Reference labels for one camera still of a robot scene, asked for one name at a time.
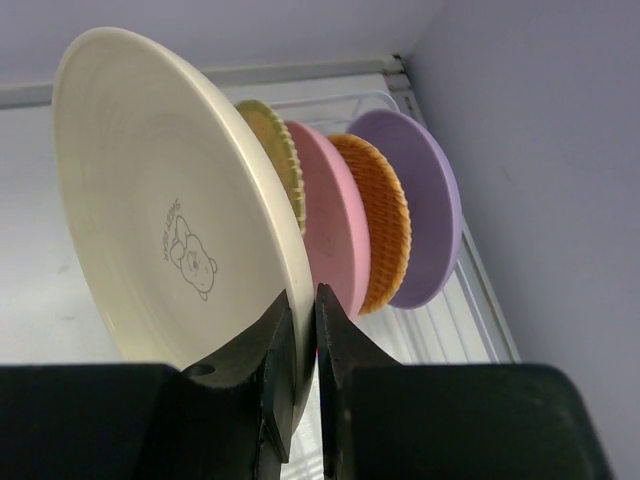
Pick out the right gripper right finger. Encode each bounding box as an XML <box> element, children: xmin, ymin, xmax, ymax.
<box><xmin>315</xmin><ymin>285</ymin><xmax>613</xmax><ymax>479</ymax></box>

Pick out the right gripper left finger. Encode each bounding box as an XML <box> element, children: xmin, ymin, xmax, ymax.
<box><xmin>1</xmin><ymin>295</ymin><xmax>295</xmax><ymax>479</ymax></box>

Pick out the cream round plate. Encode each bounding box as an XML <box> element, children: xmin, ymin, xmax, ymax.
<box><xmin>52</xmin><ymin>27</ymin><xmax>314</xmax><ymax>419</ymax></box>

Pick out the pink round plate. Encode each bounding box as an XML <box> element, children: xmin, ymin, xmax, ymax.
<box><xmin>286</xmin><ymin>121</ymin><xmax>371</xmax><ymax>319</ymax></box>

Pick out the orange woven round plate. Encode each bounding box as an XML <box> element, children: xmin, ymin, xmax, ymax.
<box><xmin>329</xmin><ymin>133</ymin><xmax>412</xmax><ymax>315</ymax></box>

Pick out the purple round plate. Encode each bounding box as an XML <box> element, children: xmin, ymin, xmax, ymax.
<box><xmin>347</xmin><ymin>109</ymin><xmax>463</xmax><ymax>310</ymax></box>

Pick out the green-rimmed woven plate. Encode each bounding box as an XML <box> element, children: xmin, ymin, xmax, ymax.
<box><xmin>235</xmin><ymin>99</ymin><xmax>306</xmax><ymax>235</ymax></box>

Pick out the white wire dish rack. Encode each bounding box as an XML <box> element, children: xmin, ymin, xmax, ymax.
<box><xmin>273</xmin><ymin>91</ymin><xmax>512</xmax><ymax>363</ymax></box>

